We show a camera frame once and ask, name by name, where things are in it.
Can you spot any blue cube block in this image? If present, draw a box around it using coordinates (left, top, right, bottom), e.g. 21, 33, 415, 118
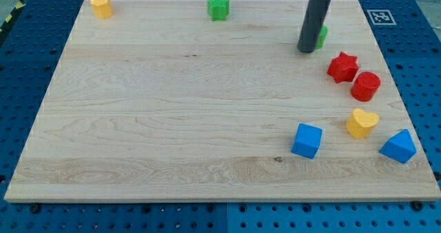
291, 123, 323, 159

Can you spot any green circle block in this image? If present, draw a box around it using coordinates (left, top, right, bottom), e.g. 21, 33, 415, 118
315, 25, 328, 50

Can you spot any red cylinder block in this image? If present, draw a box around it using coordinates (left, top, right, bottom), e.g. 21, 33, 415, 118
351, 72, 381, 102

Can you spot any yellow heart block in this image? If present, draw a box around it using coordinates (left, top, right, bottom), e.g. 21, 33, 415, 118
345, 108, 380, 139

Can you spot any green star block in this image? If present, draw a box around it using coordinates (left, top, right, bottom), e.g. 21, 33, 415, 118
207, 0, 229, 21

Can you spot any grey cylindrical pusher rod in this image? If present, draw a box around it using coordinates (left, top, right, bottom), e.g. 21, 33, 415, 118
297, 0, 331, 54

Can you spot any blue triangle block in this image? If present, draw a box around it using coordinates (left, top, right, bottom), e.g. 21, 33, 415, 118
379, 129, 417, 163

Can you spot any wooden board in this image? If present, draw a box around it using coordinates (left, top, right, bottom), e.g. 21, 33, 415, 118
5, 0, 440, 203

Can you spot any red star block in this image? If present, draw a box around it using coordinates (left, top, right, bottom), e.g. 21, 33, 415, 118
327, 52, 359, 83

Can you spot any yellow hexagon block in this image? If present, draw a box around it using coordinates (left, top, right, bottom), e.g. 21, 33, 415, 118
90, 0, 113, 19

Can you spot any white fiducial marker tag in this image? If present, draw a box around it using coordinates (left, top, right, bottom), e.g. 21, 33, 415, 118
367, 9, 396, 26

